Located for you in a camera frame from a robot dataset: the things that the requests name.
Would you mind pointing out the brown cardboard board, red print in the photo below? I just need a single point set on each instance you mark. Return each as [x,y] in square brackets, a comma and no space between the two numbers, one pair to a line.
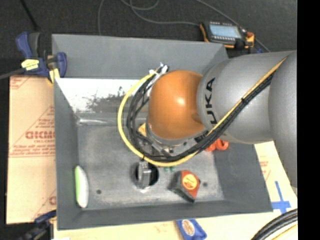
[30,124]

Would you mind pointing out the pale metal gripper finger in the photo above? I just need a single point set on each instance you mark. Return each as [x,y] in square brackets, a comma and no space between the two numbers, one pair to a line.
[147,176]
[140,174]

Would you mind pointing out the orange curly plastic thing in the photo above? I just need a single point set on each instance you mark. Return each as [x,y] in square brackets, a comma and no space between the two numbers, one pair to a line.
[218,146]

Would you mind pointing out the grey metal bin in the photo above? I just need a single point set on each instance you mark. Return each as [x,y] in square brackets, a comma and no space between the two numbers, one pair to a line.
[112,144]

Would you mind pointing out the green and white oval disc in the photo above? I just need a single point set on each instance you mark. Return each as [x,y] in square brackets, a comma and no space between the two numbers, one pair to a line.
[82,187]

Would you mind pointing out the yellow block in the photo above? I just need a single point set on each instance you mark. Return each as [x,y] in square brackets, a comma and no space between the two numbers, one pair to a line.
[143,129]

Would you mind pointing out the black and orange tape measure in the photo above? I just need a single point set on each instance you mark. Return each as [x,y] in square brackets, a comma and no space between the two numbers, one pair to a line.
[186,185]

